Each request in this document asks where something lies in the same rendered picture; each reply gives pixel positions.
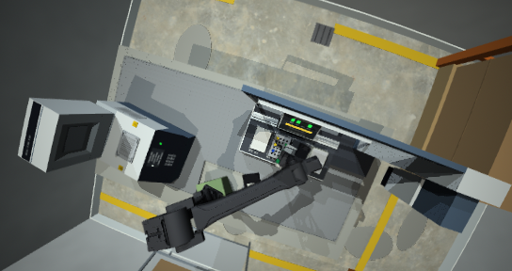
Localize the white benchtop lab instrument with lid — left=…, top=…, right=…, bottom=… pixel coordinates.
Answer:
left=18, top=98, right=195, bottom=183

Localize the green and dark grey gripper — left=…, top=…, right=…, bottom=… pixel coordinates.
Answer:
left=276, top=150, right=290, bottom=167

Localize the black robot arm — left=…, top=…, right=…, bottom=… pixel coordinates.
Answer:
left=142, top=143, right=322, bottom=253

